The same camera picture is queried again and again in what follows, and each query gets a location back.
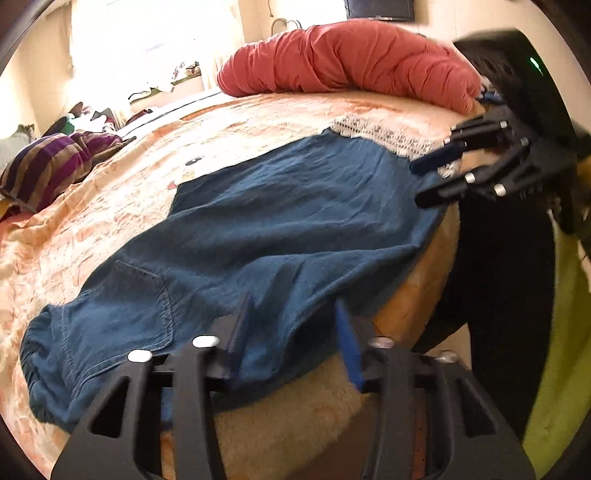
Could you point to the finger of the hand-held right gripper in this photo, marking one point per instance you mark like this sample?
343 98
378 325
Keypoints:
443 193
438 157

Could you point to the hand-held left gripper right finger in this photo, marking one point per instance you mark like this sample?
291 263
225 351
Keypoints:
348 341

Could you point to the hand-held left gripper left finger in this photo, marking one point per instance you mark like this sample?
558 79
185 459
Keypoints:
238 337

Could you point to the blue denim pants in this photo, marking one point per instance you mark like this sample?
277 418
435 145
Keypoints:
277 207

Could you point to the person's black pants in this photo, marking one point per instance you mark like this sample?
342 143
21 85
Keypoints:
503 286

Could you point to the cream fleece bed sheet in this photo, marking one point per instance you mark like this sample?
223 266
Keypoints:
286 415

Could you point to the red rolled duvet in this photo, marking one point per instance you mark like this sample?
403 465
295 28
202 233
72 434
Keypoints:
360 60

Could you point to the orange and white patterned blanket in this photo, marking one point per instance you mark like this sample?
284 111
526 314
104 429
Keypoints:
138 152

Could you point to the purple striped pillow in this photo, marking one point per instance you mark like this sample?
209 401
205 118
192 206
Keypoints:
46 166

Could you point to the bright window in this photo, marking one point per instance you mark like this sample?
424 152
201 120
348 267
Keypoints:
161 37

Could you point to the black wall-mounted screen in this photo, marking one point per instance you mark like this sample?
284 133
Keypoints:
378 9

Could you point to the white metal chair frame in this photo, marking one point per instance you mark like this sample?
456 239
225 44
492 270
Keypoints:
282 21

